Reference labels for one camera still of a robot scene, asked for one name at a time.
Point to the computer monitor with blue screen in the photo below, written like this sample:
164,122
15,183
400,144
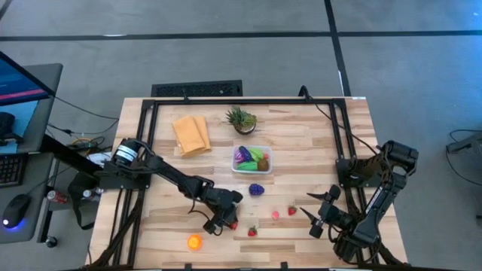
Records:
19,84

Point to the black computer mouse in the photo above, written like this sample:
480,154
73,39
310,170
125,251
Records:
17,211

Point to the grey desk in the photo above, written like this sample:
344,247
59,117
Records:
41,124

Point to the potted succulent plant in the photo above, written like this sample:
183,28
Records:
243,120

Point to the red soda can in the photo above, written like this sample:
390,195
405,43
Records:
56,196

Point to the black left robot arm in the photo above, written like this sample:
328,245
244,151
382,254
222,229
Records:
173,177

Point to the black keyboard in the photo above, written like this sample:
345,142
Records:
11,169

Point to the silver drink can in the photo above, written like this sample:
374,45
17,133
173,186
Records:
91,193

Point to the purple white striped toy onion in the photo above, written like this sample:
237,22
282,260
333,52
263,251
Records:
238,158

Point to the black frame clamp tab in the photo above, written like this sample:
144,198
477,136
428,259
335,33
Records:
187,266
284,265

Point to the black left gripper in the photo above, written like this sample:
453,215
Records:
222,207

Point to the orange toy fruit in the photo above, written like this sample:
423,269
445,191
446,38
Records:
194,242

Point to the black perforated floor panel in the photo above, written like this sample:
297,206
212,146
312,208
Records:
196,89

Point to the purple toy grapes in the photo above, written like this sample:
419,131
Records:
256,189

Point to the black caster wheel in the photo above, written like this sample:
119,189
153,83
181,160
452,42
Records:
51,242

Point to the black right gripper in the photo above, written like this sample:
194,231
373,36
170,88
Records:
333,216

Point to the purple toy eggplant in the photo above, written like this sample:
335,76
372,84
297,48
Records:
245,153

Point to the black desk support bar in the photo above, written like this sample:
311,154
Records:
68,152

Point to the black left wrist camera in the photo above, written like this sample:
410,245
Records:
236,197

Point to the red toy strawberry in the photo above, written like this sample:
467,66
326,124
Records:
234,227
252,232
292,211

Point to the clear plastic tupperware container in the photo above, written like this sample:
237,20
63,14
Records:
234,169

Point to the grey floor stand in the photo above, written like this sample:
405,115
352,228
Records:
467,145

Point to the folded orange cloth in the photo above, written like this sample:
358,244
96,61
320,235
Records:
190,135

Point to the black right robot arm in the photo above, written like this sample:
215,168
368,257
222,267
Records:
376,211

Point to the brown toy kiwi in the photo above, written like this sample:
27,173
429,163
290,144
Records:
263,164

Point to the dark green toy fruit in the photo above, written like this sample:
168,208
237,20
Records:
246,166

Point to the black aluminium table frame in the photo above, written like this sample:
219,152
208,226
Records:
241,101

